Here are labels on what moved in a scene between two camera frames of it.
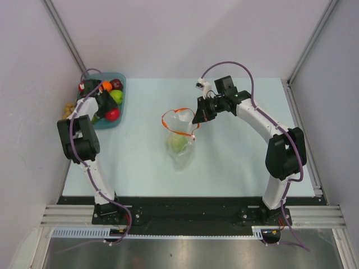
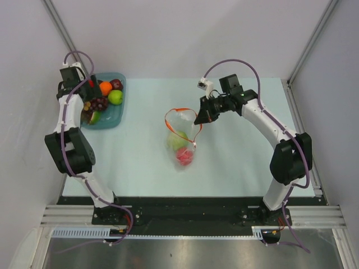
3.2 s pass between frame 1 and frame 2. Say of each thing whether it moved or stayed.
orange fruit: stayed
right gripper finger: stayed
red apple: moved
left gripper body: moved
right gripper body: stayed
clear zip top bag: stayed
